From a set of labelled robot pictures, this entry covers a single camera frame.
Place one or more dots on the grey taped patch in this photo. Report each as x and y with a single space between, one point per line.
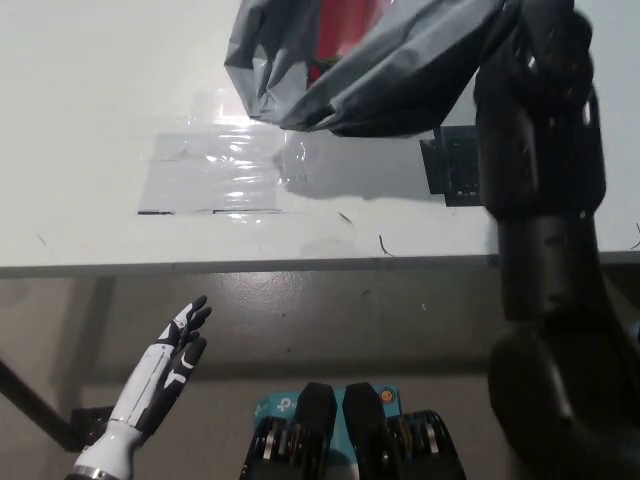
200 175

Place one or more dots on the black square mat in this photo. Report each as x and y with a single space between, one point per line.
450 170

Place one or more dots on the black floor plate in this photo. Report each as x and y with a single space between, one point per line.
92 422

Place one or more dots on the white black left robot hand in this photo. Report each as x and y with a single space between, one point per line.
160 375

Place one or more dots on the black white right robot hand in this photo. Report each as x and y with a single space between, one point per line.
555 35

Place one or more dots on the black table leg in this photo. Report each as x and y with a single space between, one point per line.
30 400

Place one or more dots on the black teal robot body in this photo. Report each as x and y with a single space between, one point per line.
360 420

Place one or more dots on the red pink sheet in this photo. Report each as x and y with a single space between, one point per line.
345 30

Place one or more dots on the grey plastic bag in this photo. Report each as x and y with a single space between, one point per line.
390 75

